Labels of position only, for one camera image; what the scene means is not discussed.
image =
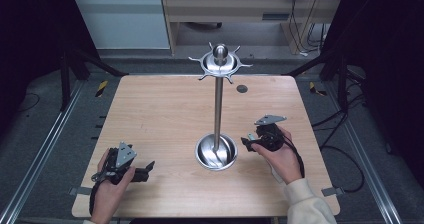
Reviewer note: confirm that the aluminium floor rail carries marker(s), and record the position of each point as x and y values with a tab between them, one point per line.
366	164
43	150

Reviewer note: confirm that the yellow black striped tape piece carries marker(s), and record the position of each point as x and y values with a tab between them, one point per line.
315	89

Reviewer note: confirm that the person's right hand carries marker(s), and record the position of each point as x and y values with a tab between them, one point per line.
285	160

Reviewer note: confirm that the white cabinet panel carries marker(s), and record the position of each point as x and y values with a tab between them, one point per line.
123	20

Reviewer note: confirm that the black metal frame stand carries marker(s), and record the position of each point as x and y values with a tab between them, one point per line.
65	80
342	80

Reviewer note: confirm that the person's left hand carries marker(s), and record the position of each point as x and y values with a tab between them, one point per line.
110	192

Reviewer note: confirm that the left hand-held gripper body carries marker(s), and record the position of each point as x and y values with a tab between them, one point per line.
125	154

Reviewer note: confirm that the stainless steel hook stand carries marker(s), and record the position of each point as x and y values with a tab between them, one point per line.
218	110

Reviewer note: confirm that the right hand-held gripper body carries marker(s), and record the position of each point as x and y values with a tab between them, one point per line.
271	137

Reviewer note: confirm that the grey table edge bracket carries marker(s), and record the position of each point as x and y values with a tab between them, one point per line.
332	191
80	191

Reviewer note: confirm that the black round table hole cover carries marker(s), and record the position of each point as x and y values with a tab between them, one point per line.
242	89

